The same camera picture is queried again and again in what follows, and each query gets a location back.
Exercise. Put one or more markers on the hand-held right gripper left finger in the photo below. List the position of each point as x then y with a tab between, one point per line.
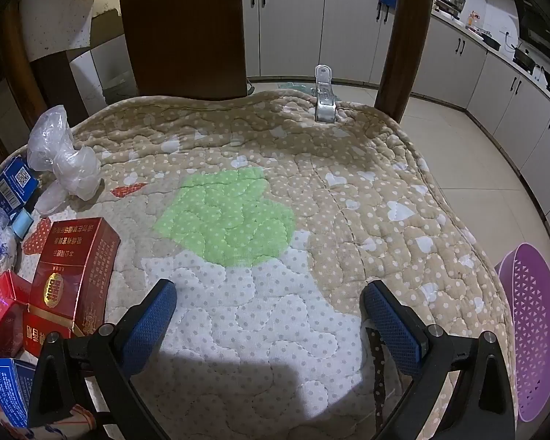
151	325

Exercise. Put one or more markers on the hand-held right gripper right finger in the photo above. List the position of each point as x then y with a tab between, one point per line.
394	334

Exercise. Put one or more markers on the purple plastic basket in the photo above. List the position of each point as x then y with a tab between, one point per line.
531	330

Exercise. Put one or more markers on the light blue tape roll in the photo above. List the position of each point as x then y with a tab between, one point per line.
23	223

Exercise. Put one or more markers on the blue toothpaste box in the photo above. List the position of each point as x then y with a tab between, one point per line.
9	183

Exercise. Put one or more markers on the red cigarette carton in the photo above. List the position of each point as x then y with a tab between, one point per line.
68	275

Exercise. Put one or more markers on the white patterned cloth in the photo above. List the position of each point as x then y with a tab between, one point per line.
80	426

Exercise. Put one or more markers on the small red box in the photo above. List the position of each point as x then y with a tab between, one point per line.
2	311

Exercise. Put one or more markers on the blue cardboard box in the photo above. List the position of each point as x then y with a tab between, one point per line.
9	385

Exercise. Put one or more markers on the blue white crumpled wrapper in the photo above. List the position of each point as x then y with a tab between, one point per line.
2	243

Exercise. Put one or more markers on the heart print quilted blanket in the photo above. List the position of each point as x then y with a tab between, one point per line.
256	169

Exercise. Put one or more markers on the clear plastic bag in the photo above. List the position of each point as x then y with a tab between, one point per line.
64	156

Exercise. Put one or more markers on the silver metal clamp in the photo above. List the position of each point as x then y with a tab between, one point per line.
324	105

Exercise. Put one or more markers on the brown wooden panel leg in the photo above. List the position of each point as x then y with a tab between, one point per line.
183	27

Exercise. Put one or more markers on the black gas stove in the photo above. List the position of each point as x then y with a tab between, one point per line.
526	58

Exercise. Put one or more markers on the yellow bottle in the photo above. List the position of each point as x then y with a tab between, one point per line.
472	20

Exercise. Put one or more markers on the dirty white board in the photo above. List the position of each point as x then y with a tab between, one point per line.
55	13

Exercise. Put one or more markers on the grey kitchen cabinets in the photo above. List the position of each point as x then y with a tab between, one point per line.
293	23

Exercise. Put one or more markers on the metal dish rack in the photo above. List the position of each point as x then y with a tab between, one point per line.
450	2

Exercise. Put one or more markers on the black range hood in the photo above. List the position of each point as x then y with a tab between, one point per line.
538	23

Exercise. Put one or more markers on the brown wooden post leg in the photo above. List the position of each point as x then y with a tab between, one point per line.
405	32

